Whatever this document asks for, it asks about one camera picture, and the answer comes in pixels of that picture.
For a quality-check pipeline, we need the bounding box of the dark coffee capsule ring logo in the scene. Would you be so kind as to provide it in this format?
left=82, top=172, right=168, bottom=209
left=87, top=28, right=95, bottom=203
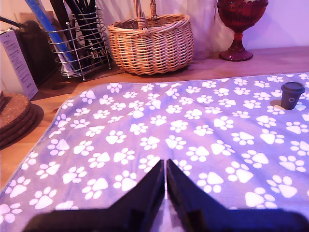
left=281, top=81, right=306, bottom=110

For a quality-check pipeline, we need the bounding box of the paw print cloth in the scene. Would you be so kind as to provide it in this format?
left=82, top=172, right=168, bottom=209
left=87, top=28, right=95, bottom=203
left=0, top=72, right=309, bottom=232

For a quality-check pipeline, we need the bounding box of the cork trivet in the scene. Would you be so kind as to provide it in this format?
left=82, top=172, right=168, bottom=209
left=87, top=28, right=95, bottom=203
left=0, top=111, right=39, bottom=148
left=0, top=106, right=36, bottom=140
left=0, top=92, right=32, bottom=131

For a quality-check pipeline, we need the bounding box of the wicker basket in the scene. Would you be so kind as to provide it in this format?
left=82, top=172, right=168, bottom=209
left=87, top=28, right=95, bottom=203
left=107, top=0, right=195, bottom=75

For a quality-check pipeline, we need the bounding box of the black kitchen utensil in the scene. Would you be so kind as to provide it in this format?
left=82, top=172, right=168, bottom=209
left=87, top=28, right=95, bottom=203
left=65, top=0, right=105, bottom=61
left=49, top=0, right=82, bottom=53

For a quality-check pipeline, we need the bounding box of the white printed box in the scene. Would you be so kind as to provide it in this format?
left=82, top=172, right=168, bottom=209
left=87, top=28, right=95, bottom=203
left=0, top=28, right=58, bottom=101

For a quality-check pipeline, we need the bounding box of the red glass goblet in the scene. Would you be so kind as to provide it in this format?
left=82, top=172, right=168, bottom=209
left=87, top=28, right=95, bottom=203
left=216, top=0, right=269, bottom=62

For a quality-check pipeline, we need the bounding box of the wire utensil rack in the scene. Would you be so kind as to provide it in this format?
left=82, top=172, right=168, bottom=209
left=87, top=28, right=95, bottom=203
left=44, top=6, right=113, bottom=82

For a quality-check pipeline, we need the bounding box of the blue utensil handle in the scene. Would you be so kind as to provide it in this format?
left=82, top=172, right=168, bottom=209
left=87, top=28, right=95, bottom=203
left=24, top=0, right=76, bottom=64

